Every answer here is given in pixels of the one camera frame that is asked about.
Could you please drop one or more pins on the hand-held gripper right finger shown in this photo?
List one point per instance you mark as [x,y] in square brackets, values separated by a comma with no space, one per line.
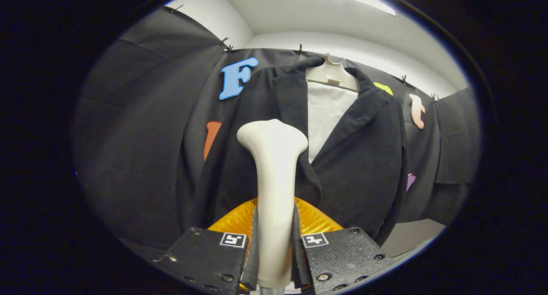
[342,256]

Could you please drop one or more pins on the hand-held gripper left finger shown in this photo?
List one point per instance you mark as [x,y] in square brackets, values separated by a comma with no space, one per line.
[205,256]

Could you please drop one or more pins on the black suit jacket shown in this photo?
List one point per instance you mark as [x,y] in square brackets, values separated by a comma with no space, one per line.
[364,166]

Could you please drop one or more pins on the grey cabinet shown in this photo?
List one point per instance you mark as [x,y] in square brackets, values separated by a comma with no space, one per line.
[411,235]

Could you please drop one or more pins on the white mannequin torso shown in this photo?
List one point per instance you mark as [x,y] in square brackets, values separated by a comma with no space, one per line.
[327,115]

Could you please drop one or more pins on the black backdrop cloth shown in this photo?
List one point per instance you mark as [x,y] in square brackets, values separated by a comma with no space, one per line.
[128,136]

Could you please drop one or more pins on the row of black clips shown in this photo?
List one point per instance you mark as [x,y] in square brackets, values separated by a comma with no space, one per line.
[300,49]

